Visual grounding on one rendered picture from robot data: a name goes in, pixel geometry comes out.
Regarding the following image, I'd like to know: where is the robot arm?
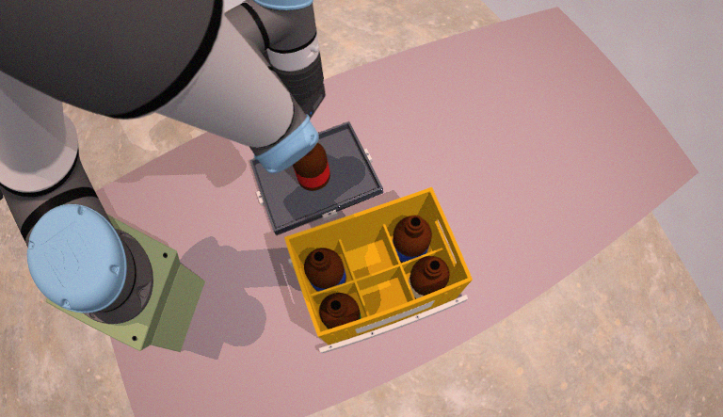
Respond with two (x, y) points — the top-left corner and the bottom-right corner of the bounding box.
(0, 0), (319, 324)

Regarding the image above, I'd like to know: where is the yellow bottle crate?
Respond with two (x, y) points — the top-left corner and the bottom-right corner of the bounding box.
(293, 187), (473, 345)

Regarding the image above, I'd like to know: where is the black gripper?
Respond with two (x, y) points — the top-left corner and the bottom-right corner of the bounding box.
(262, 32), (326, 118)

